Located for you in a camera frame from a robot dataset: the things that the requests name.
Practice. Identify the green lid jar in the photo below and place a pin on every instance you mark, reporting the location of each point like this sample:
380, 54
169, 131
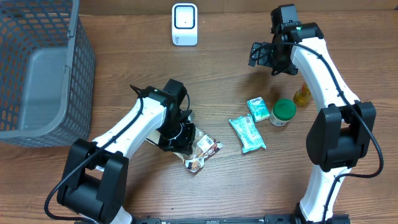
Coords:
282, 112

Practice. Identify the teal tissue pack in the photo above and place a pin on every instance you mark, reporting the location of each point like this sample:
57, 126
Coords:
258, 109

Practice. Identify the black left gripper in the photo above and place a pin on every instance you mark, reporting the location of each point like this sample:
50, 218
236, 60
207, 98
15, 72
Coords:
183, 147

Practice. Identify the white barcode scanner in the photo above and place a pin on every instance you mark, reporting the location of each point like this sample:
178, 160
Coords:
184, 24

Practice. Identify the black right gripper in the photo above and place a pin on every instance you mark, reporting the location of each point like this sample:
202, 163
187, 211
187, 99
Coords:
259, 54

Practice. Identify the brown snack pouch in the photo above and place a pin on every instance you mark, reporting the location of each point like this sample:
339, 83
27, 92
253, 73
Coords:
203, 146

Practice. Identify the grey plastic mesh basket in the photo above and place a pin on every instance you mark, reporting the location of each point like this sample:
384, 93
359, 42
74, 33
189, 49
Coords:
47, 74

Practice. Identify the teal snack bar wrapper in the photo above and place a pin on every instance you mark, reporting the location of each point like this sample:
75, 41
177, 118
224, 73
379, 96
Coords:
247, 132

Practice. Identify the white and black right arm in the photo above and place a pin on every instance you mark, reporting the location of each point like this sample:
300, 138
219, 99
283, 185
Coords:
342, 131

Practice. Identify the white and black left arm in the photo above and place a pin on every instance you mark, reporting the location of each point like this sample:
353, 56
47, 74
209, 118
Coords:
94, 179

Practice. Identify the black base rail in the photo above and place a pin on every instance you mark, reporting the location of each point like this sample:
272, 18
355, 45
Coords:
211, 220

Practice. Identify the yellow liquid bottle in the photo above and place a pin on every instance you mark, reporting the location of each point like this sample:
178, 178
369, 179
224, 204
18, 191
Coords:
302, 96

